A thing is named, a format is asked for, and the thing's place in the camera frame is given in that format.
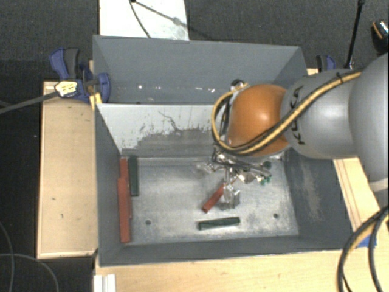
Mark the dark green flat block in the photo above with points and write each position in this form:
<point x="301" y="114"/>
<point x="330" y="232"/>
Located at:
<point x="218" y="223"/>
<point x="134" y="176"/>

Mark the red-brown block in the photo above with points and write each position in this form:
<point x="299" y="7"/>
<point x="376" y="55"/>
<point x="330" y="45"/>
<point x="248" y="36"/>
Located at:
<point x="124" y="221"/>
<point x="212" y="201"/>

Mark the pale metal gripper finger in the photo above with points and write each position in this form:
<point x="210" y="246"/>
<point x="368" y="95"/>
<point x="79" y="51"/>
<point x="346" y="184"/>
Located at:
<point x="228" y="192"/>
<point x="236" y="198"/>

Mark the grey metal bin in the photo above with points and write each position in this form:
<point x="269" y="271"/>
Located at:
<point x="182" y="71"/>

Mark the pale wood board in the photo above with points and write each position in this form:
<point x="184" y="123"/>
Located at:
<point x="67" y="169"/>

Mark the black cylinder on white bracket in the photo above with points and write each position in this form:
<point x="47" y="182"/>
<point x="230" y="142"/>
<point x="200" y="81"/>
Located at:
<point x="238" y="85"/>

